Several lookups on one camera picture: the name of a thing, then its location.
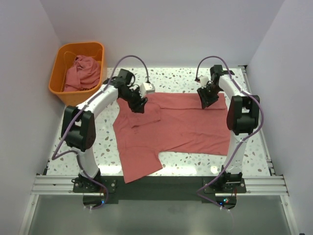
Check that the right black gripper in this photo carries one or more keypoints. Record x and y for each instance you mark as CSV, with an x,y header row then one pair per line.
x,y
206,101

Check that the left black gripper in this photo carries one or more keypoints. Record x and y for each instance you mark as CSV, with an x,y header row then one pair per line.
x,y
138,106

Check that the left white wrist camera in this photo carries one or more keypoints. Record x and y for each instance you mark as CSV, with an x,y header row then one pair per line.
x,y
146,88

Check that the orange plastic laundry basket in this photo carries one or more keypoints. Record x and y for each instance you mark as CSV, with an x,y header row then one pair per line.
x,y
65,59

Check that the pink t shirt in basket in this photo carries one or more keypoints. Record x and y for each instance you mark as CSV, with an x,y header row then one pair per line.
x,y
83,75

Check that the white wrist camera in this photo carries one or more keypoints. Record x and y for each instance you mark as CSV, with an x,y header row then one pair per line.
x,y
146,88
203,80

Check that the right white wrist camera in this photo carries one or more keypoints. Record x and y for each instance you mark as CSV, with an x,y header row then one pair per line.
x,y
203,80

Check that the pink t shirt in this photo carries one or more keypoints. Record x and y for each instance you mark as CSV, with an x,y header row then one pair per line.
x,y
83,75
171,122

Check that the aluminium front rail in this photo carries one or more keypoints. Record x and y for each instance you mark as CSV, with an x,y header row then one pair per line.
x,y
255,185

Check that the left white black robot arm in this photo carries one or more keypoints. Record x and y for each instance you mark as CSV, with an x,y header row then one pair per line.
x,y
78,128

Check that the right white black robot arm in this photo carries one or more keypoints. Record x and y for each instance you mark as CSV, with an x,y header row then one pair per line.
x,y
242,120

